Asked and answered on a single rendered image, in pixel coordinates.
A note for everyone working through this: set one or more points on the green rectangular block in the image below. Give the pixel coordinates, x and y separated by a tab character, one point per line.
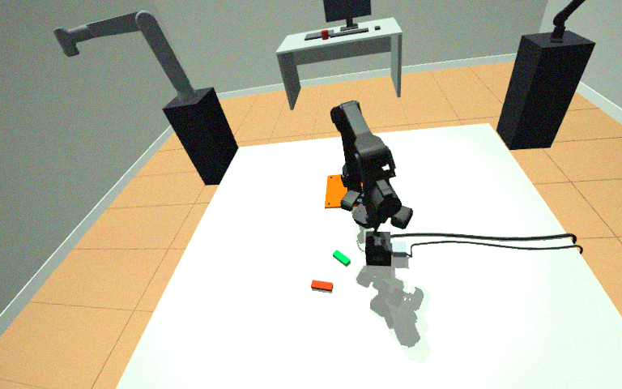
341	257

